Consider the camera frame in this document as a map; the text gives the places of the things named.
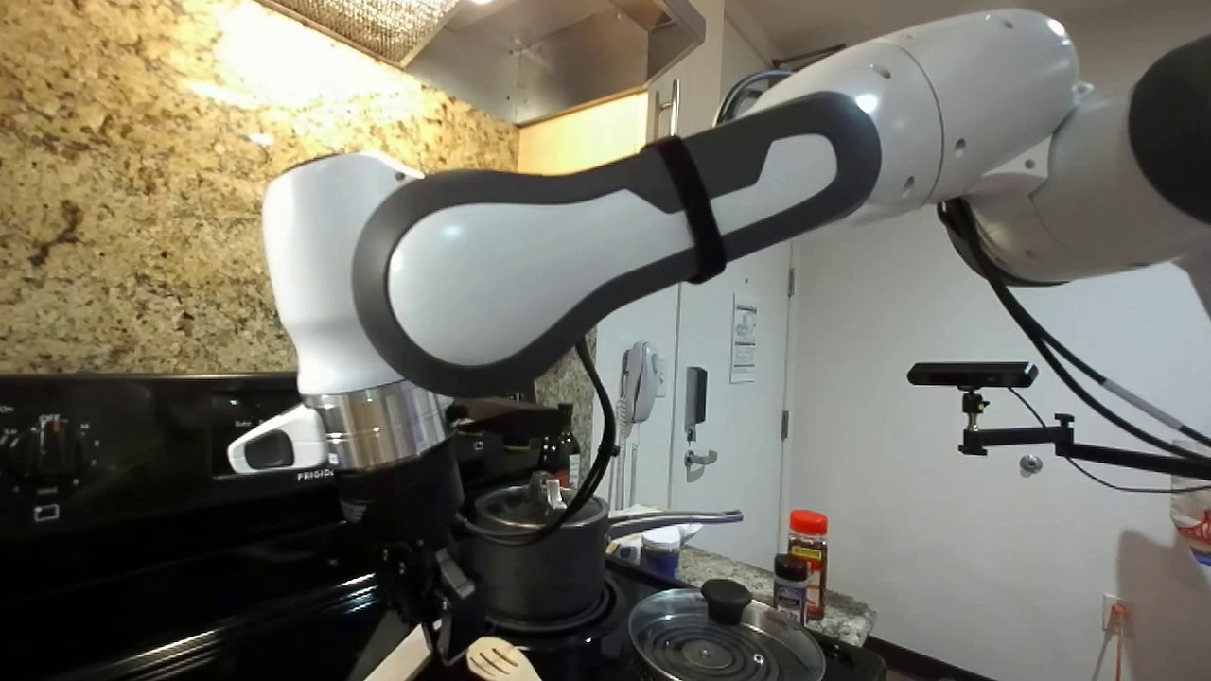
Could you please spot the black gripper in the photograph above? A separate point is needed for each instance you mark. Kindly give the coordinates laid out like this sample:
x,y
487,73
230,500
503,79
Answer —
x,y
400,512

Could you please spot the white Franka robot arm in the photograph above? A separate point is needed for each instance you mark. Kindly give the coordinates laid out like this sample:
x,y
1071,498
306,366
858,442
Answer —
x,y
531,251

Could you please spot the black electric stove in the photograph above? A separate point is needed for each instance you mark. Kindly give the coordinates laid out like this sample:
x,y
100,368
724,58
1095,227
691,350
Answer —
x,y
126,591

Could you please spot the slotted wooden spoon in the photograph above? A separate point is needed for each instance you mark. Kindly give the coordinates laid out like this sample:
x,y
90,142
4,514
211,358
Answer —
x,y
496,663

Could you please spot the white-lid blue tub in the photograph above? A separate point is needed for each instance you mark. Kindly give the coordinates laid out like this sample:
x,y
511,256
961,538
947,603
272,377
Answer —
x,y
661,555

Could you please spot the white door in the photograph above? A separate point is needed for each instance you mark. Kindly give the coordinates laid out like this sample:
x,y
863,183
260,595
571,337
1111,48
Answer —
x,y
757,456

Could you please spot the black-lid spice bottle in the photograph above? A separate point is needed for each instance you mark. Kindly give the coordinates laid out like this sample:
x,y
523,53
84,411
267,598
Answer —
x,y
787,591

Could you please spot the red-lid spice jar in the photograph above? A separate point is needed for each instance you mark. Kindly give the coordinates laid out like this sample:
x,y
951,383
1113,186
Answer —
x,y
806,569

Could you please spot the white paper sign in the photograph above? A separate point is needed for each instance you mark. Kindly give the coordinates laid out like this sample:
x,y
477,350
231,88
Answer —
x,y
742,343

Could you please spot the steel range hood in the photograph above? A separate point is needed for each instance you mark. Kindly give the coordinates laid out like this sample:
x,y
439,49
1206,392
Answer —
x,y
531,60

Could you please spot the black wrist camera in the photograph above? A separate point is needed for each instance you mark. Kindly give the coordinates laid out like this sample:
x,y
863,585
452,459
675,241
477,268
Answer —
x,y
503,435

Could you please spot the white wall phone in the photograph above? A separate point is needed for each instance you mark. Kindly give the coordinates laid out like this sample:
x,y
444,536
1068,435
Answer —
x,y
641,379

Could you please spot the black wall-mounted device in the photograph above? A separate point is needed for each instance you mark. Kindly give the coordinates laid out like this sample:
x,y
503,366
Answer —
x,y
698,401

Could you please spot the black stereo camera bar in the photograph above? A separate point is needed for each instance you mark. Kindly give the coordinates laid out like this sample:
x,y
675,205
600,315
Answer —
x,y
969,377

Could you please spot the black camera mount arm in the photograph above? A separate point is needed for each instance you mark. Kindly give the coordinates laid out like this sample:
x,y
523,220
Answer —
x,y
1009,439

